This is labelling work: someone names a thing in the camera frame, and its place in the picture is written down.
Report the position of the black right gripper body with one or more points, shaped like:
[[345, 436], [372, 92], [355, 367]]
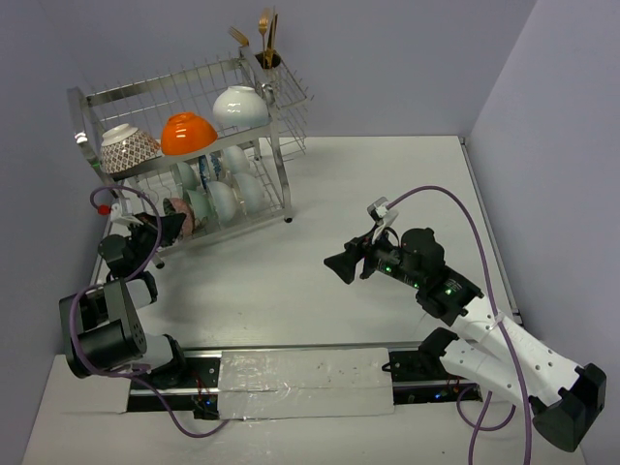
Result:
[[378, 252]]

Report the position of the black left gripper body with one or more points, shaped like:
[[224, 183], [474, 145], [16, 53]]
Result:
[[146, 228]]

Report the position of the mint bowl gold rim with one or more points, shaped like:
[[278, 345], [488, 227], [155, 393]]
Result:
[[200, 205]]

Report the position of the white bowl orange stack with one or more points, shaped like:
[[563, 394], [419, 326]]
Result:
[[224, 200]]

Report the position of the blue floral bowl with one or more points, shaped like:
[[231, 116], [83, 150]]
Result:
[[217, 171]]

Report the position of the white bowl front stack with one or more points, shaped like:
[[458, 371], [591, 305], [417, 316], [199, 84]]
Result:
[[251, 192]]

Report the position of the brown lattice pattern bowl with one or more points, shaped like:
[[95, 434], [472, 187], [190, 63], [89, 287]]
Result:
[[124, 147]]

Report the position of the white orange bottom bowl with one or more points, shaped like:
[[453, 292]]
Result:
[[185, 133]]

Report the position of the white bowl brown pattern stack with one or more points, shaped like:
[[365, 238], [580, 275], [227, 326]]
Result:
[[240, 106]]

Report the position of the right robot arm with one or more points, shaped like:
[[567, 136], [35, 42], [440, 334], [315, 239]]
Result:
[[475, 342]]

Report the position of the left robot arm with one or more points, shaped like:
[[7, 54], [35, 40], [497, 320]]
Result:
[[107, 324]]

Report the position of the stainless steel dish rack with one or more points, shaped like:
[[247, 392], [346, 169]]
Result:
[[192, 156]]

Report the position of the taped white cover sheet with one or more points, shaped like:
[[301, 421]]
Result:
[[304, 384]]

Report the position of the perforated steel cutlery holder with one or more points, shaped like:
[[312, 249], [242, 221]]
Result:
[[264, 77]]

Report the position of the gold knife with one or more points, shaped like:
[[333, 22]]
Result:
[[270, 51]]

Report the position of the gold fork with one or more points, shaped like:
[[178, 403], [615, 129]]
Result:
[[263, 24]]

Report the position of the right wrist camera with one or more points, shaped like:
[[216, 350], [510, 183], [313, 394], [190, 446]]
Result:
[[383, 216]]

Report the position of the black mounting rail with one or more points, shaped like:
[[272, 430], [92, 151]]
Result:
[[414, 381]]

